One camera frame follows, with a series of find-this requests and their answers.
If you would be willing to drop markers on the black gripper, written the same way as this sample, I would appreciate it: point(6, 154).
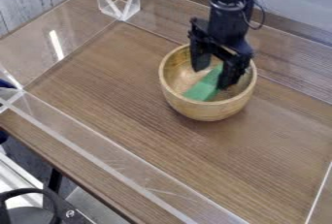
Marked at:
point(209, 42)

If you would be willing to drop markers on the green rectangular block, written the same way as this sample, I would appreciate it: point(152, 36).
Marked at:
point(205, 89)

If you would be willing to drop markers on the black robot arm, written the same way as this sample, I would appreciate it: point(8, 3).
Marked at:
point(231, 15)

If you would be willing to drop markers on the light wooden bowl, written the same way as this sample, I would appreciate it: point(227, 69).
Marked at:
point(178, 79)

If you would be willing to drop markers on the blue object at left edge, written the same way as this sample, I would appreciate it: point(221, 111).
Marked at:
point(5, 84)

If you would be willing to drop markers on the black table leg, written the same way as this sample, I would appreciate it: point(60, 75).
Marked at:
point(55, 181)

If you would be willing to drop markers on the clear acrylic corner bracket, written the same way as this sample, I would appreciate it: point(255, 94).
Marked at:
point(119, 9)

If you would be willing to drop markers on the clear acrylic front wall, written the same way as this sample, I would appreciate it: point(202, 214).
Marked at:
point(142, 193)

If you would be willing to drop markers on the grey metal base plate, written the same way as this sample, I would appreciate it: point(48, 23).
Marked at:
point(68, 214)

